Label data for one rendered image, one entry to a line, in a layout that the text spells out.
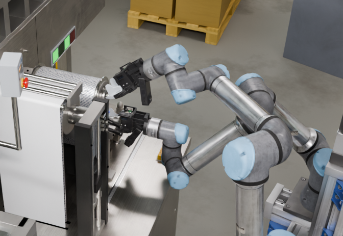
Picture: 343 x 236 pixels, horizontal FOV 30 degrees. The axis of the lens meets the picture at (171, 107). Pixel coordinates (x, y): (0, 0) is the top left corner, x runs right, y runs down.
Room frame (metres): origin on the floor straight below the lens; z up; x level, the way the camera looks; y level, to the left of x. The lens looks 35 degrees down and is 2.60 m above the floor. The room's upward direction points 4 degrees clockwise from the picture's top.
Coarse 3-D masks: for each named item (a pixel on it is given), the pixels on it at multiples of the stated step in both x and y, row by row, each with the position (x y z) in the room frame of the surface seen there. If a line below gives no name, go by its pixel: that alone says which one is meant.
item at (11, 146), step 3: (0, 141) 1.43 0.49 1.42; (3, 141) 1.43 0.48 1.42; (0, 144) 1.43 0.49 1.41; (3, 144) 1.42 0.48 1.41; (6, 144) 1.42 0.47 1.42; (9, 144) 1.42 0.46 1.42; (12, 144) 1.42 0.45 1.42; (15, 144) 1.43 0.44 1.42; (6, 147) 1.42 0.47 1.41; (9, 147) 1.42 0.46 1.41; (12, 147) 1.42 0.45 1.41; (15, 147) 1.42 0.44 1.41; (21, 147) 1.42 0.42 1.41; (18, 150) 1.41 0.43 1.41
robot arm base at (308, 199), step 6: (306, 186) 1.94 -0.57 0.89; (306, 192) 1.92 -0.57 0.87; (312, 192) 1.90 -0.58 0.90; (318, 192) 1.88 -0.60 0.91; (300, 198) 1.93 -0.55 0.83; (306, 198) 1.92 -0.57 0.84; (312, 198) 1.89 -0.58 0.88; (306, 204) 1.89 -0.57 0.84; (312, 204) 1.88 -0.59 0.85; (312, 210) 1.87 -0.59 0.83
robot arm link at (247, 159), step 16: (240, 144) 1.46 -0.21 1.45; (256, 144) 1.47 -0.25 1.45; (272, 144) 1.49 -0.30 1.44; (224, 160) 1.48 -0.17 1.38; (240, 160) 1.42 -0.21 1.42; (256, 160) 1.43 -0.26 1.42; (272, 160) 1.46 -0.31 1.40; (240, 176) 1.41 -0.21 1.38; (256, 176) 1.42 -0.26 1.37; (240, 192) 1.44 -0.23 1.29; (256, 192) 1.43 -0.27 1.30; (240, 208) 1.43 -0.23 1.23; (256, 208) 1.42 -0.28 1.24; (240, 224) 1.42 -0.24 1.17; (256, 224) 1.41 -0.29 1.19
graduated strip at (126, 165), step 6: (138, 144) 2.11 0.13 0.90; (132, 150) 2.07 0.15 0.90; (132, 156) 2.03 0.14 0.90; (126, 162) 1.99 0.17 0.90; (126, 168) 1.95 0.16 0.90; (120, 174) 1.91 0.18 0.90; (120, 180) 1.88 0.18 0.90; (114, 186) 1.84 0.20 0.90; (114, 192) 1.81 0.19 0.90; (108, 198) 1.77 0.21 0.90; (108, 204) 1.74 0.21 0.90
